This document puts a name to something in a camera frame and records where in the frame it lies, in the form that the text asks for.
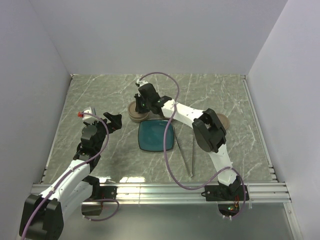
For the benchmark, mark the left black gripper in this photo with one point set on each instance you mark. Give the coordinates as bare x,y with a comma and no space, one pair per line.
115,120

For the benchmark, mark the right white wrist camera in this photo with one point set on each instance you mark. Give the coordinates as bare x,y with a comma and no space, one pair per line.
141,82

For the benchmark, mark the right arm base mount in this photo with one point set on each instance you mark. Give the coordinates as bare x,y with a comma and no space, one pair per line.
229,197

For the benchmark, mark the left steel lunch container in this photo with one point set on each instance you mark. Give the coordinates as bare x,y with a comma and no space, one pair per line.
140,117

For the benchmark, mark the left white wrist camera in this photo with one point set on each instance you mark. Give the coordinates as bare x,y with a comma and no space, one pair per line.
87,115

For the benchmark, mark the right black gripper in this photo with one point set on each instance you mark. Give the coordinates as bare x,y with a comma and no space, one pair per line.
138,98

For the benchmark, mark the beige lid with handle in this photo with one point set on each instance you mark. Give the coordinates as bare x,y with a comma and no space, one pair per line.
132,109

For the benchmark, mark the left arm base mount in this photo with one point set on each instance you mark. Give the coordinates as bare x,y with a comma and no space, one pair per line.
101,194

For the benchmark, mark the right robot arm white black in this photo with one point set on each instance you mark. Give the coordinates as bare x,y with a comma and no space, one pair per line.
208,130

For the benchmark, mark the teal square plate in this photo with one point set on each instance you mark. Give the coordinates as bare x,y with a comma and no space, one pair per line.
151,135

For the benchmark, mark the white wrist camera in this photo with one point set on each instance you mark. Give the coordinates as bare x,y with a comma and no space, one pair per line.
87,115
141,82

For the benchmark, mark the aluminium front rail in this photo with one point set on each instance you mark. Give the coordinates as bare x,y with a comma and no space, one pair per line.
170,193

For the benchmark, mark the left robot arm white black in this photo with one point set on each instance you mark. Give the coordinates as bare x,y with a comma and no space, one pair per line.
44,215

